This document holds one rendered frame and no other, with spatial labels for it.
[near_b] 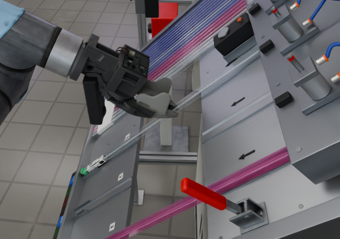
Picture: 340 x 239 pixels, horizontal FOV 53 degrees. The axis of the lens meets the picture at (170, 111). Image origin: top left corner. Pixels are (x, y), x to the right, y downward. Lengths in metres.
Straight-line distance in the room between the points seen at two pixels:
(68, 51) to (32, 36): 0.06
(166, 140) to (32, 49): 1.30
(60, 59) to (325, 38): 0.39
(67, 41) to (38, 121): 1.56
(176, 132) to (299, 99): 1.55
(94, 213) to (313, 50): 0.52
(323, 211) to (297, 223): 0.03
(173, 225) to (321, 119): 1.28
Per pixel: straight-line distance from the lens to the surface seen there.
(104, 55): 0.58
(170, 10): 1.38
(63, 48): 0.58
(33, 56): 0.60
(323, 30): 0.45
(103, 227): 0.68
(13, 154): 2.00
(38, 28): 0.59
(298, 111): 0.39
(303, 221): 0.38
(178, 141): 1.86
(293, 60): 0.34
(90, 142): 0.92
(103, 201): 0.72
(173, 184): 1.70
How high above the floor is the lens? 1.40
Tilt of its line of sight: 43 degrees down
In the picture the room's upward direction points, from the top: straight up
